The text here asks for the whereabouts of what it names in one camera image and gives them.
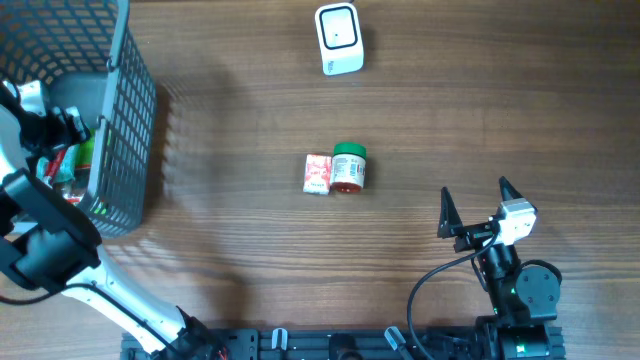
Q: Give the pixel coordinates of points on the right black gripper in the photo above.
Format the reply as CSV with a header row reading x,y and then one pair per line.
x,y
478,232

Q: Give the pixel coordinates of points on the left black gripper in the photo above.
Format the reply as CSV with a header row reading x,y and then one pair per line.
x,y
70,126

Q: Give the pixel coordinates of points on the red stick sachet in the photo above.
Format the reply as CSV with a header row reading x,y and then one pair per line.
x,y
53,167

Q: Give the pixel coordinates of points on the green candy bag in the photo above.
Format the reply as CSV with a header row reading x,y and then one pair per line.
x,y
73,176

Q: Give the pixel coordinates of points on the green lid jar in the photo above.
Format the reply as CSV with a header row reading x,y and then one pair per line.
x,y
348,167

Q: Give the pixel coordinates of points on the red white tissue packet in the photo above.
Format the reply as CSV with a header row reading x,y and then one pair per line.
x,y
317,174

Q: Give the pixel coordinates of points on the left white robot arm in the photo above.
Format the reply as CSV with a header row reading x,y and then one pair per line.
x,y
63,253

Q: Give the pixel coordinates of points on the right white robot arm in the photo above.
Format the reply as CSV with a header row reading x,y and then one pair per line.
x,y
523,294

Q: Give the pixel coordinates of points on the white barcode scanner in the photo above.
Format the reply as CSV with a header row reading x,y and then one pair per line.
x,y
339,38

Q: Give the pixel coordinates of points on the grey plastic mesh basket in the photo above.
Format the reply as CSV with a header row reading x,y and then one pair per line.
x,y
85,55

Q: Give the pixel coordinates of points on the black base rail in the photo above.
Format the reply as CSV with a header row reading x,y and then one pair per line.
x,y
440,342

